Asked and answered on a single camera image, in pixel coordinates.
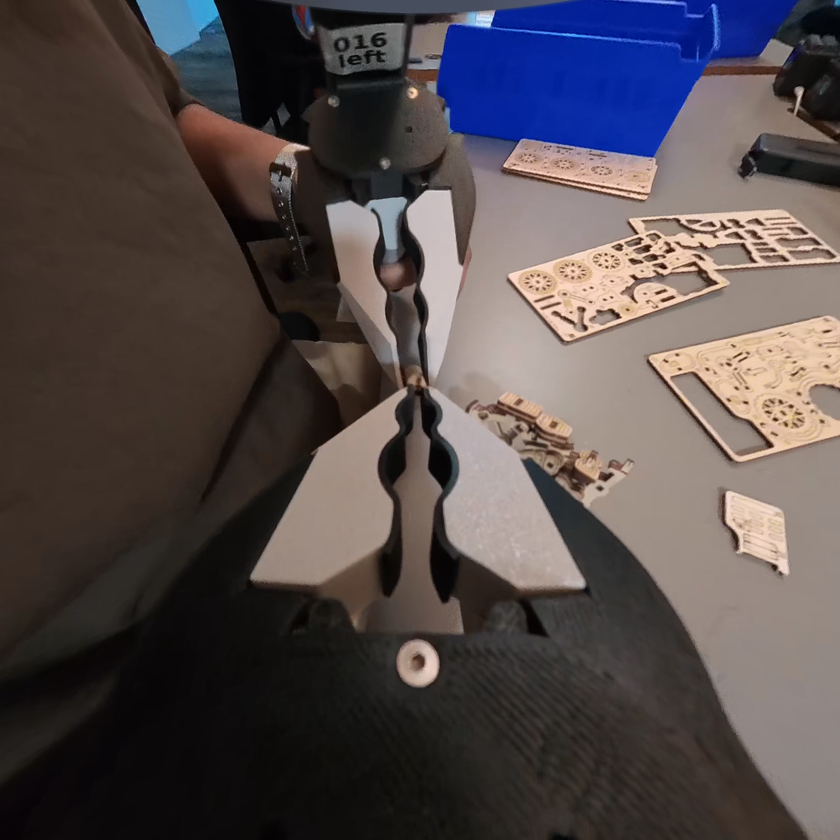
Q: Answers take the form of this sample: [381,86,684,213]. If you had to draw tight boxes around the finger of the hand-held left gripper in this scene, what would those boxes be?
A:
[400,189,468,387]
[326,199,414,389]

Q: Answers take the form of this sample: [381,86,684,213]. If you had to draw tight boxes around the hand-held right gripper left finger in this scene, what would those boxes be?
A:
[249,387,420,601]

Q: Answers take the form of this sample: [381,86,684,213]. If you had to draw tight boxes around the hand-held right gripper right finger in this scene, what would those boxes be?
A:
[419,387,587,603]

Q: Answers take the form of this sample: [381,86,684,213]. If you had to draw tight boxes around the person's left forearm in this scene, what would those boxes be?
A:
[176,101,309,227]

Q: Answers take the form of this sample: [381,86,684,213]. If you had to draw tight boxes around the grey desk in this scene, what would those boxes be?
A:
[420,36,840,840]

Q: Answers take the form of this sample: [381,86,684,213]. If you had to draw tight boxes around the grey wristwatch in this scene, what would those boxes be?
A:
[267,142,312,278]

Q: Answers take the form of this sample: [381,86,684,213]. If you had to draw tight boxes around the partly built wooden model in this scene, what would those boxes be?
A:
[465,391,635,508]

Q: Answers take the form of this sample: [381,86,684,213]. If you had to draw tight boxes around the black office chair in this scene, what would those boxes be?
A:
[213,0,326,142]

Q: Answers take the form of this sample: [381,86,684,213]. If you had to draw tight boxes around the wooden puzzle sheet with gears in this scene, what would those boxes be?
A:
[507,233,731,344]

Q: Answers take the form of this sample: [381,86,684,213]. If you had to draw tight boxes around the stacked wooden puzzle sheets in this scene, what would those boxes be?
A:
[502,138,659,202]

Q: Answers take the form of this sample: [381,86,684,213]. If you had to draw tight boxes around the blue plastic bin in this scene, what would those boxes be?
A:
[712,0,800,59]
[436,7,721,160]

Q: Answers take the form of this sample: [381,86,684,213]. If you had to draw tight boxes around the wooden puzzle sheet with slot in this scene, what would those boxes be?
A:
[647,316,840,464]

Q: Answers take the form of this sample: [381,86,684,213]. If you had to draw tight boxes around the small slotted wooden piece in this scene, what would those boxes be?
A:
[722,489,791,578]

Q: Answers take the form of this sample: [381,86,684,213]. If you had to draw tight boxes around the person in brown shirt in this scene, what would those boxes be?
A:
[0,0,345,697]

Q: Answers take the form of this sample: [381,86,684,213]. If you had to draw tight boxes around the emptied wooden puzzle sheet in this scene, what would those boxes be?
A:
[628,209,840,272]

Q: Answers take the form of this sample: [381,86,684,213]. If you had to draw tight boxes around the black oblong case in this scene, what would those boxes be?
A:
[738,133,840,180]

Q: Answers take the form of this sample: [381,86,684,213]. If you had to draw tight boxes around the black device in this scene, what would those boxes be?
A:
[772,31,840,142]

